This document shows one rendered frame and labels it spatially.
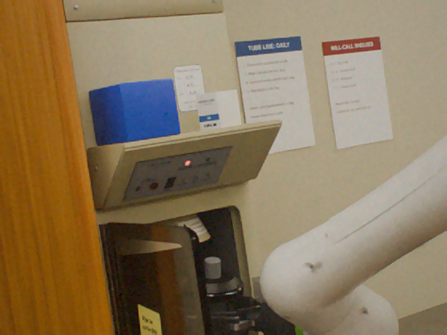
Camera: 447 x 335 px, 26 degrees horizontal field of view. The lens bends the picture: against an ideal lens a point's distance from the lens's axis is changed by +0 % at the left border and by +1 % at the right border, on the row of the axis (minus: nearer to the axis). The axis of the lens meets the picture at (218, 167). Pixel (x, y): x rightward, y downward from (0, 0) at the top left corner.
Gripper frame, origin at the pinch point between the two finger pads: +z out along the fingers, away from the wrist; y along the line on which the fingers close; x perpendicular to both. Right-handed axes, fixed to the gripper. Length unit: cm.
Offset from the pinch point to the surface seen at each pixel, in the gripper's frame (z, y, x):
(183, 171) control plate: -4.6, 5.2, -24.7
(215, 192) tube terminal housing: 2.0, -5.2, -19.6
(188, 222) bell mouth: 4.8, -0.7, -15.1
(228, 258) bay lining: 6.8, -9.6, -6.8
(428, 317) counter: 36, -91, 26
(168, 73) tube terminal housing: 1.9, 1.0, -41.1
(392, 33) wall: 45, -103, -48
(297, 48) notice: 45, -68, -47
